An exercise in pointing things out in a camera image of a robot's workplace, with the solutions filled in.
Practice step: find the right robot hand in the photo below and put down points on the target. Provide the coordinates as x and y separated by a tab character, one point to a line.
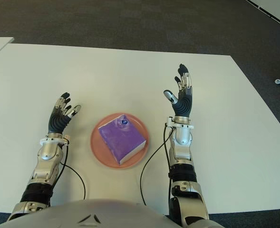
185	104

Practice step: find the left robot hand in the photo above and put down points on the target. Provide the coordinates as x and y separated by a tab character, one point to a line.
56	122

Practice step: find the purple tissue paper pack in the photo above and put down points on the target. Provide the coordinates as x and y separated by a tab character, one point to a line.
120	140

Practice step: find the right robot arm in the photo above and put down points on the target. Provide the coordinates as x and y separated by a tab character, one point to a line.
182	152

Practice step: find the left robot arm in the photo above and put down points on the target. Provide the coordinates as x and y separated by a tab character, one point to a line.
44	161

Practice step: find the pink round plate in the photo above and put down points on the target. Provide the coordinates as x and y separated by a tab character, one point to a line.
101	152

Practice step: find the small white floor object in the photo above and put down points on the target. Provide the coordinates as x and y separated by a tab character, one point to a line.
279	82

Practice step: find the silver robot torso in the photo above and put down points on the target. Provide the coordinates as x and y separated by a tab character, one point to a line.
94	213

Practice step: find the white panel with black edge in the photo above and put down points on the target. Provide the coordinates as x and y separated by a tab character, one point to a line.
277	8

